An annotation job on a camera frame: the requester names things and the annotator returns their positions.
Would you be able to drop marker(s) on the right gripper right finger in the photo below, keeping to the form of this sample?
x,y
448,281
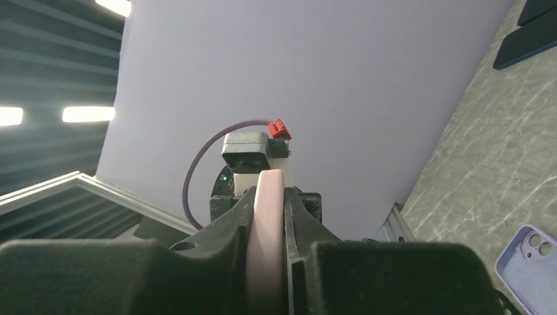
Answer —
x,y
327,275

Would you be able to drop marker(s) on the ceiling light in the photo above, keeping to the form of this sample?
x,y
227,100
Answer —
x,y
86,114
120,7

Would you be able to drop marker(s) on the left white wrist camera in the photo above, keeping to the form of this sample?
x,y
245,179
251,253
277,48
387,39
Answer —
x,y
253,146

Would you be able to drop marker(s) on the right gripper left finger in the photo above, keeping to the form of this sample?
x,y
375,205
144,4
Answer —
x,y
203,274

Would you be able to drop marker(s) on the black phone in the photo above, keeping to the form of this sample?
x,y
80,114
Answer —
x,y
534,9

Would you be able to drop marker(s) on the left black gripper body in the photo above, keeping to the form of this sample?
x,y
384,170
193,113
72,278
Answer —
x,y
220,204

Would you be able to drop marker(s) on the blue phone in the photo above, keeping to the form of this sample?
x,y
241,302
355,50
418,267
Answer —
x,y
533,38

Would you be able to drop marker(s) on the ceiling light lower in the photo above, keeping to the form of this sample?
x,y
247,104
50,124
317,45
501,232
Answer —
x,y
86,114

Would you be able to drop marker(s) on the ceiling light upper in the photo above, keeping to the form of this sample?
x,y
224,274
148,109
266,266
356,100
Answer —
x,y
120,7

